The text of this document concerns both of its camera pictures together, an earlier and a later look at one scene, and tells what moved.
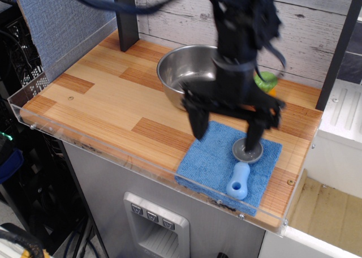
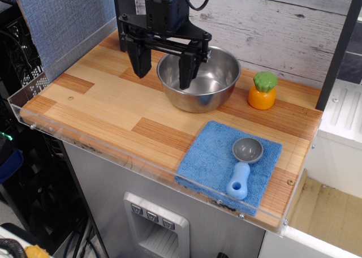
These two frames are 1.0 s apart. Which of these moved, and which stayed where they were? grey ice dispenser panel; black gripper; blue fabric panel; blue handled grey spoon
Moved: black gripper
Stayed: blue fabric panel; blue handled grey spoon; grey ice dispenser panel
